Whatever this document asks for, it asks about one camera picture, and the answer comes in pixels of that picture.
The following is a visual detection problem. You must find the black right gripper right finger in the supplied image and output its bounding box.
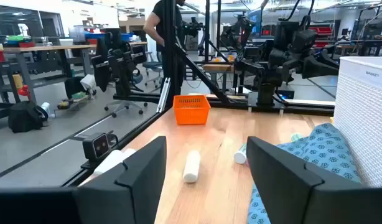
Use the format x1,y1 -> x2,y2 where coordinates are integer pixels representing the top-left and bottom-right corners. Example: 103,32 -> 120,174
246,136 -> 363,224

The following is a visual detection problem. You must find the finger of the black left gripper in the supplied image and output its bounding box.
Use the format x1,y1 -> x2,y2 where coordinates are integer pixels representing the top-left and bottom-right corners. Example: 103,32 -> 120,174
235,58 -> 269,77
301,49 -> 340,80

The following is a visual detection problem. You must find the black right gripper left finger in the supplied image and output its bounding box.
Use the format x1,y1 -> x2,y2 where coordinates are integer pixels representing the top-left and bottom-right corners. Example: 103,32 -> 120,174
73,136 -> 167,224

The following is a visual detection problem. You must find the white gauze roll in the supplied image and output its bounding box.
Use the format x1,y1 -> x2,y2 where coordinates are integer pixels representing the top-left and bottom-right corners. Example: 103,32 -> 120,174
93,147 -> 137,177

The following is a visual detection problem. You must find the white cylindrical bottle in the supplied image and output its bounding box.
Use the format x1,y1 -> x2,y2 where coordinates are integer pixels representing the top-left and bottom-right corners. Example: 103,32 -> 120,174
182,150 -> 202,184

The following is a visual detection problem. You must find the small orange plastic basket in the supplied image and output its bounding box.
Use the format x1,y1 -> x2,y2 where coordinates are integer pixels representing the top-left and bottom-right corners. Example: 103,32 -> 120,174
172,95 -> 212,126

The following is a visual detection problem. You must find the large white plastic bin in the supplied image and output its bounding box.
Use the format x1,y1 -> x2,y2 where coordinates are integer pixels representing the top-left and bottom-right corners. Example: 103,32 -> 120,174
333,56 -> 382,188

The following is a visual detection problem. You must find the wooden background station table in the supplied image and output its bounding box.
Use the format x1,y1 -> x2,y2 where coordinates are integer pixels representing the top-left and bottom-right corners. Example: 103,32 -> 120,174
202,60 -> 235,75

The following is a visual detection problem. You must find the blue patterned cloth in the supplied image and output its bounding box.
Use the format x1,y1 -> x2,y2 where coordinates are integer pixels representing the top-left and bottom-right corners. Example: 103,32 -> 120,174
246,123 -> 363,224

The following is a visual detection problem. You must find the grey chair star base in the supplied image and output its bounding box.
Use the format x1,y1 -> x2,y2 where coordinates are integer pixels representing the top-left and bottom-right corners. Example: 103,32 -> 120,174
103,98 -> 148,118

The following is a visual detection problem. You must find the blue office chair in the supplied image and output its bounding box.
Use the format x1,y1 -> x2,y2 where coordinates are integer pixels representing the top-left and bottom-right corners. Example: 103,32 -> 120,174
142,51 -> 164,90

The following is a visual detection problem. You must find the person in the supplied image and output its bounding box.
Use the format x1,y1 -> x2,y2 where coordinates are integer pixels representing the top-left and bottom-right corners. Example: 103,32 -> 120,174
143,0 -> 187,91

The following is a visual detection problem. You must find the white cup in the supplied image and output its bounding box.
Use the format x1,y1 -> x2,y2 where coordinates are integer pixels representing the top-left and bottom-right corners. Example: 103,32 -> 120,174
40,101 -> 52,118

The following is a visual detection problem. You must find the black bag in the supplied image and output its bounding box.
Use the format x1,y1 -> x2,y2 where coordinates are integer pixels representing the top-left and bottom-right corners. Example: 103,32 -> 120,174
7,100 -> 50,134

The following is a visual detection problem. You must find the long wooden workbench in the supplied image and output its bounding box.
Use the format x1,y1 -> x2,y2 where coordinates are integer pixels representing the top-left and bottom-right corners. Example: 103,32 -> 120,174
0,41 -> 148,103

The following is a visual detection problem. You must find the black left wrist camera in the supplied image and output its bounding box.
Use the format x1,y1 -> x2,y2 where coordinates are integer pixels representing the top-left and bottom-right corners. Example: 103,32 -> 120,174
290,29 -> 318,54

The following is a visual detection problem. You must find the black table-level camera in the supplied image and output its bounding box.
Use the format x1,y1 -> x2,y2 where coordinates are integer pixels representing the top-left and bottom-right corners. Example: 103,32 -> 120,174
82,132 -> 111,162

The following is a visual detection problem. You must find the silver aluminium rail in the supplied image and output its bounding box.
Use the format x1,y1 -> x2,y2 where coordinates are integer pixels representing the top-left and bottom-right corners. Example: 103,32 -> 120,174
156,77 -> 172,113

